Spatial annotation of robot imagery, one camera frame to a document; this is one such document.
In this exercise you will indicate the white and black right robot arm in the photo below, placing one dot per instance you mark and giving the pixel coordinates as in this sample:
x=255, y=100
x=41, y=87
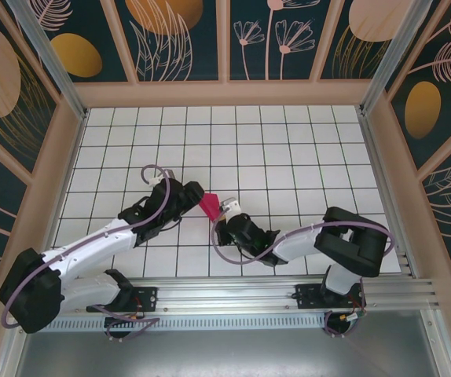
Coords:
x=351, y=243

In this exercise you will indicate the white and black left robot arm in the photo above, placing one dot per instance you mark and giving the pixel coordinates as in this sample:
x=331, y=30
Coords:
x=100, y=255

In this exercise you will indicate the grey metal sheet panel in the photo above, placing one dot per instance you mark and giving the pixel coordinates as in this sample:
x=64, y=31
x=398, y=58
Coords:
x=225, y=353

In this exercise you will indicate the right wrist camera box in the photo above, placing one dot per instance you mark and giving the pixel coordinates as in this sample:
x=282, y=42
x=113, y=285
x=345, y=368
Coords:
x=231, y=206

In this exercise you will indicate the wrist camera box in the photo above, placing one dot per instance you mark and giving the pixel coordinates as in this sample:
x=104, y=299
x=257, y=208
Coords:
x=156, y=180
x=231, y=206

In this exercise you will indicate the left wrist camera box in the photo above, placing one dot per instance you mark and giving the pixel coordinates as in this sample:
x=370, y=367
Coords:
x=156, y=180

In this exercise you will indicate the aluminium mounting rail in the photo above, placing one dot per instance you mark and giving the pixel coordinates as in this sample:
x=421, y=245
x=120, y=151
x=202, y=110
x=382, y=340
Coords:
x=225, y=294

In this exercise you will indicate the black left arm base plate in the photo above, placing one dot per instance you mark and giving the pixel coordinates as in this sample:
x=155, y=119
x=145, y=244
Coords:
x=143, y=294

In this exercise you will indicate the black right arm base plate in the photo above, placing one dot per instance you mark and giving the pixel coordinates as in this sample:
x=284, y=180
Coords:
x=308, y=298

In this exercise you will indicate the aluminium frame post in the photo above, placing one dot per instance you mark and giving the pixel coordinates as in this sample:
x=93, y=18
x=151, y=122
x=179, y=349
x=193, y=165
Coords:
x=389, y=59
x=52, y=59

